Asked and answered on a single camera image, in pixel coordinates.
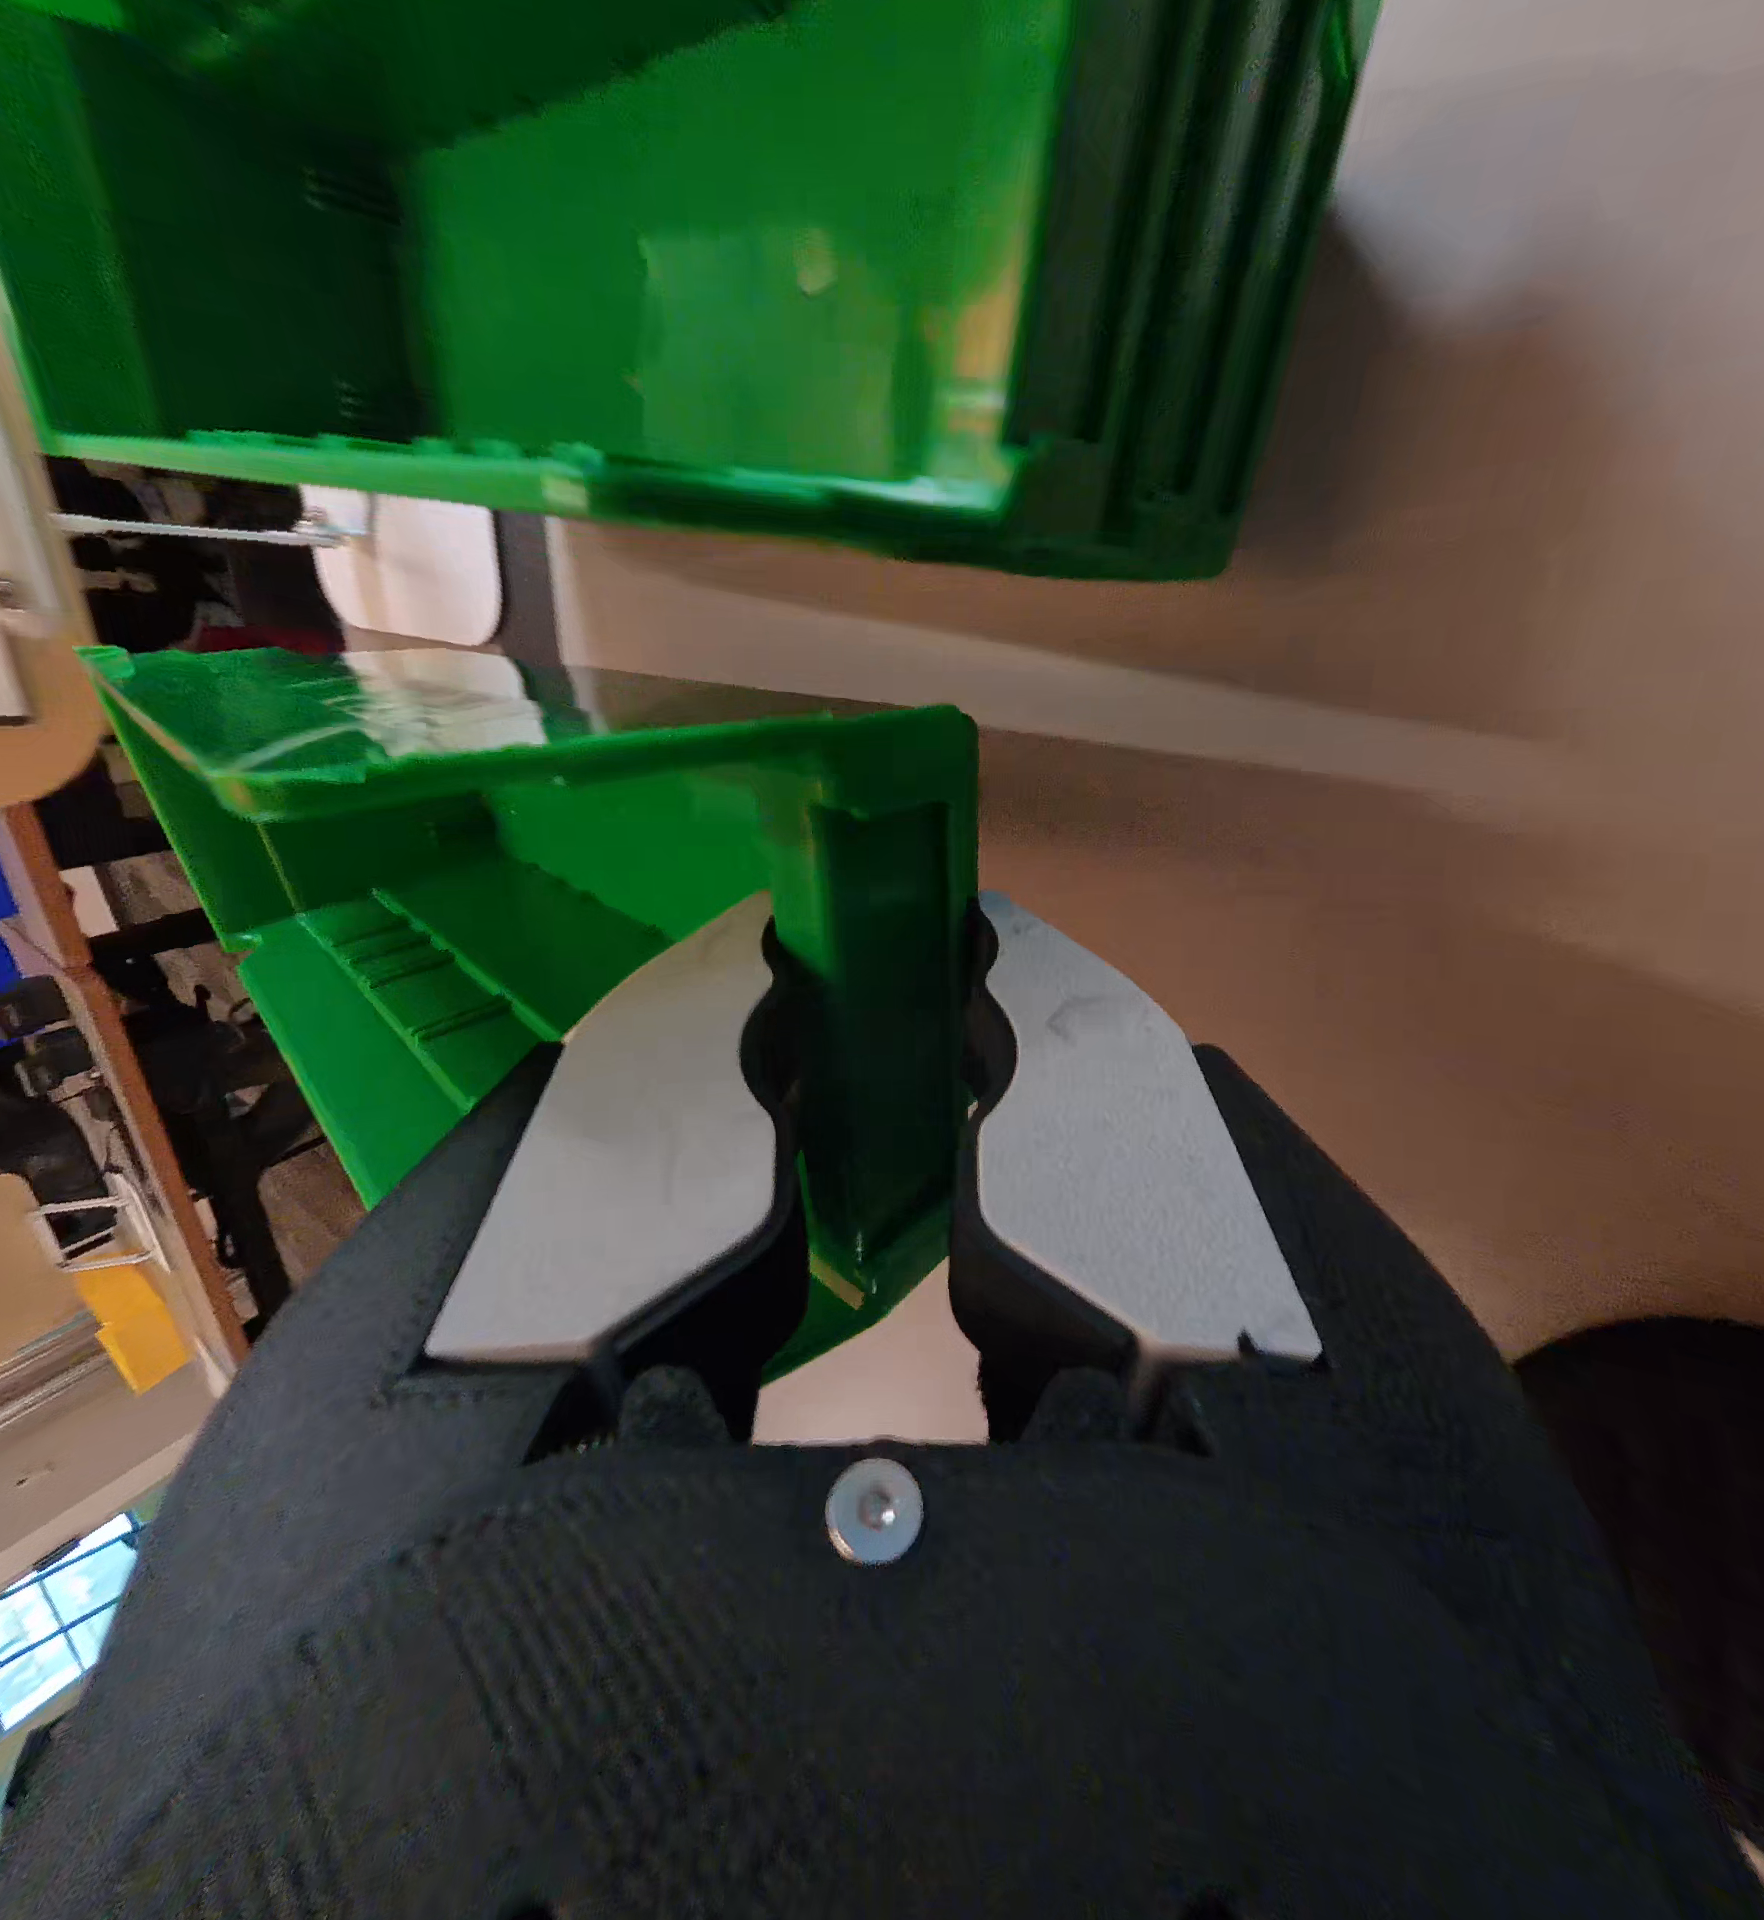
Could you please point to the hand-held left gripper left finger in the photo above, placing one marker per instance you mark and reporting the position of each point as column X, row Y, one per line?
column 628, row 1170

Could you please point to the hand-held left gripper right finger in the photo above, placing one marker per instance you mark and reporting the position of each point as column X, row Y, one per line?
column 1136, row 1184

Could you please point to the light grey desk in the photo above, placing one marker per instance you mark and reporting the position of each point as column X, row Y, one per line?
column 1497, row 902

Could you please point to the long wooden table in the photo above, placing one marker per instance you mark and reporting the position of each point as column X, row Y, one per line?
column 121, row 1072

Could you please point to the yellow plastic bin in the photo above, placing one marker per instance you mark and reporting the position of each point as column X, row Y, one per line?
column 134, row 1327

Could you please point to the white display stand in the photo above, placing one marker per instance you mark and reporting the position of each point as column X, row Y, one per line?
column 418, row 579

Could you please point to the black round pad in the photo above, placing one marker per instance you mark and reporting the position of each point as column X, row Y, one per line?
column 1693, row 1502

